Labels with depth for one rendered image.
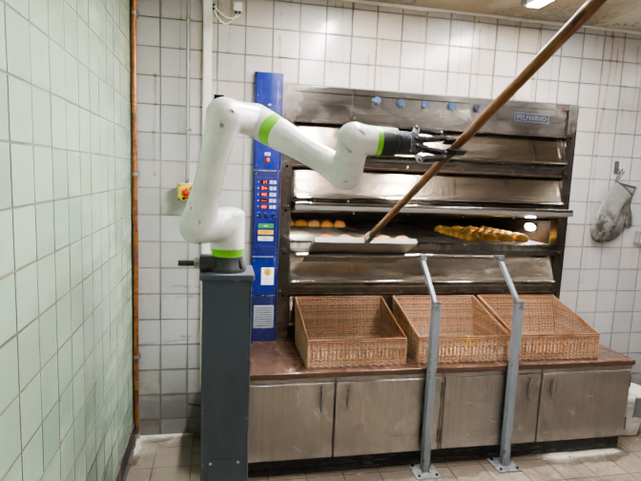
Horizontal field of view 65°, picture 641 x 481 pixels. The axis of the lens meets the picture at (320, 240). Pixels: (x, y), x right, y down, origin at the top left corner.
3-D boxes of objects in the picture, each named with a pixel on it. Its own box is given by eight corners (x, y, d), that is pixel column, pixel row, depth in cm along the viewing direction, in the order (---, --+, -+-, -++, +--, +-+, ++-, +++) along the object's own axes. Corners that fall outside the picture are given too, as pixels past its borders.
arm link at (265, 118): (225, 126, 185) (237, 94, 181) (248, 130, 196) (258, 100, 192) (261, 148, 178) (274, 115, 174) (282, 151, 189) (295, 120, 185)
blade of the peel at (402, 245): (417, 243, 266) (417, 239, 267) (315, 241, 254) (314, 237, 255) (393, 261, 300) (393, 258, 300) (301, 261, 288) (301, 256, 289)
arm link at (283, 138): (269, 123, 174) (291, 115, 181) (266, 152, 182) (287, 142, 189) (352, 172, 160) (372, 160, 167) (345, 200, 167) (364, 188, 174)
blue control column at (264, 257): (236, 334, 500) (240, 111, 472) (253, 333, 503) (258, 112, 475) (247, 431, 312) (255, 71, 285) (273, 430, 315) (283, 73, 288)
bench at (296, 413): (216, 431, 311) (217, 340, 304) (564, 410, 360) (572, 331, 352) (215, 487, 257) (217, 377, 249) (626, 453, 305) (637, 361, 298)
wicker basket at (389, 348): (291, 339, 311) (293, 295, 307) (379, 337, 322) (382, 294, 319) (305, 369, 264) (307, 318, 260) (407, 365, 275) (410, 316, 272)
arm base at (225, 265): (176, 273, 189) (176, 258, 189) (179, 266, 204) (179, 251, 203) (247, 274, 194) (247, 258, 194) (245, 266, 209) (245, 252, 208)
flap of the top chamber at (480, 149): (294, 154, 297) (293, 122, 301) (563, 167, 333) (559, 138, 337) (295, 151, 293) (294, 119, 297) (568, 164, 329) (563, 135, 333)
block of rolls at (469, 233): (432, 231, 402) (432, 224, 402) (486, 232, 412) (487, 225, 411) (468, 241, 343) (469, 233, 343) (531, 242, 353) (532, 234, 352)
